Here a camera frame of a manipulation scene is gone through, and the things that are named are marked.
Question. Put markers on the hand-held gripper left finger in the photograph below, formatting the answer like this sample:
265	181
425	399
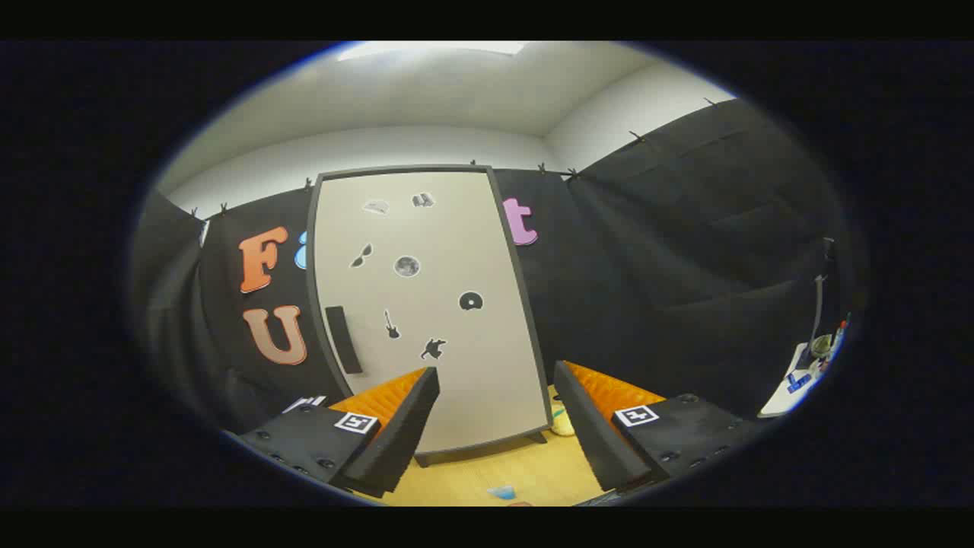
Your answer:
407	426

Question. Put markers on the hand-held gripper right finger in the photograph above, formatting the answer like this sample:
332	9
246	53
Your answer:
586	426

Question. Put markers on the blue and white packet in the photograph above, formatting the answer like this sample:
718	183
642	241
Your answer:
502	492

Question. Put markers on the beige cabinet door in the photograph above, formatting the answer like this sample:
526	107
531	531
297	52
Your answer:
441	228

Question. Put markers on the yellow plush toy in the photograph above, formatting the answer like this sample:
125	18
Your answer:
563	425

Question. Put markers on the dark grey cabinet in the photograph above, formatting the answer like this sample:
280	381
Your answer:
423	460

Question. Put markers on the black backdrop cloth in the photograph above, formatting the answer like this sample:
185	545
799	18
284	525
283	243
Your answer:
647	266

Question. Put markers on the white side table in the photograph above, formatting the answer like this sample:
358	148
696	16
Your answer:
787	388

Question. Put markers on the round greenish container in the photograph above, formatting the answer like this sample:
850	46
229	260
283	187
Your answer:
822	346

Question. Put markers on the thin stand pole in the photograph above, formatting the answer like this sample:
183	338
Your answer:
820	304

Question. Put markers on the ceiling light panel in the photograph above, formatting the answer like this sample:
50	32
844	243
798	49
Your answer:
426	49

